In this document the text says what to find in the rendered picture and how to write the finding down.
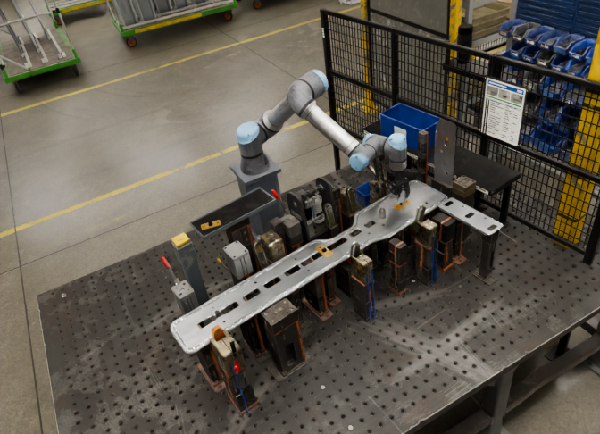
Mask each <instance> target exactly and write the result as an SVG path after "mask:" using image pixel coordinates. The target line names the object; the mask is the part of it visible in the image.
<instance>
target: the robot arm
mask: <svg viewBox="0 0 600 434"><path fill-rule="evenodd" d="M328 87H329V84H328V80H327V78H326V76H325V75H324V74H323V73H322V72H321V71H318V70H311V71H308V72H307V73H306V74H305V75H304V76H303V77H301V78H300V79H298V80H296V81H295V82H293V83H292V84H291V85H290V87H289V88H288V91H287V96H286V97H285V98H284V99H283V100H282V101H281V102H280V103H279V104H278V105H276V106H275V107H274V108H273V109H272V110H268V111H266V112H265V113H264V114H263V115H262V116H261V117H260V118H258V119H257V120H256V121H249V122H247V123H243V124H241V125H240V126H239V127H238V128H237V131H236V134H237V142H238V147H239V151H240V154H241V159H240V170H241V172H242V173H244V174H245V175H257V174H260V173H263V172H265V171H267V170H268V168H269V166H270V164H269V160H268V159H267V157H266V155H265V154H264V152H263V143H265V142H266V141H267V140H269V139H270V138H271V137H273V136H274V135H276V134H277V133H279V131H280V130H281V129H282V127H283V123H284V122H285V121H286V120H288V119H289V118H290V117H291V116H292V115H293V114H294V113H296V114H297V115H298V116H299V117H300V118H301V119H306V120H307V121H309V122H310V123H311V124H312V125H313V126H314V127H315V128H316V129H317V130H318V131H319V132H320V133H321V134H323V135H324V136H325V137H326V138H327V139H328V140H330V141H331V142H332V143H333V144H334V145H335V146H337V147H338V148H339V149H340V150H341V151H342V152H343V153H345V154H346V155H347V156H348V157H349V158H350V159H349V163H350V164H351V167H352V168H353V169H355V170H357V171H361V170H363V169H364V168H365V167H367V166H368V165H369V164H370V162H371V161H372V160H373V159H374V158H375V157H376V156H377V155H378V154H388V155H389V167H390V170H388V171H387V179H385V189H387V188H389V190H390V191H391V192H392V194H391V195H390V197H389V198H390V199H392V198H396V200H397V203H398V204H399V203H402V205H404V204H405V202H406V201H407V198H408V197H409V195H410V185H409V181H408V179H407V178H406V177H412V178H416V177H417V175H418V172H417V171H415V170H413V169H406V148H407V144H406V137H405V135H403V134H400V133H398V134H396V133H395V134H392V135H391V136H389V138H388V137H383V136H380V135H377V134H367V135H365V137H364V139H363V141H362V145H361V144H360V143H359V142H358V141H357V140H356V139H354V138H353V137H352V136H351V135H350V134H349V133H347V132H346V131H345V130H344V129H343V128H342V127H340V126H339V125H338V124H337V123H336V122H335V121H333V120H332V119H331V118H330V117H329V116H328V115H327V114H326V113H325V112H324V111H323V110H322V109H321V108H319V107H318V106H317V105H316V102H315V101H314V100H316V99H317V98H318V97H319V96H321V95H322V94H324V93H325V92H326V91H327V89H328ZM386 182H387V183H388V186H387V187H386Z"/></svg>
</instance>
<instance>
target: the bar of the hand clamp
mask: <svg viewBox="0 0 600 434"><path fill-rule="evenodd" d="M384 158H385V155H383V154H378V155H377V156H376V157H375V158H374V159H373V161H374V168H375V173H376V180H377V181H378V182H379V183H380V187H381V182H380V178H381V179H382V180H383V183H382V184H383V185H385V175H384V169H383V162H382V161H383V160H384Z"/></svg>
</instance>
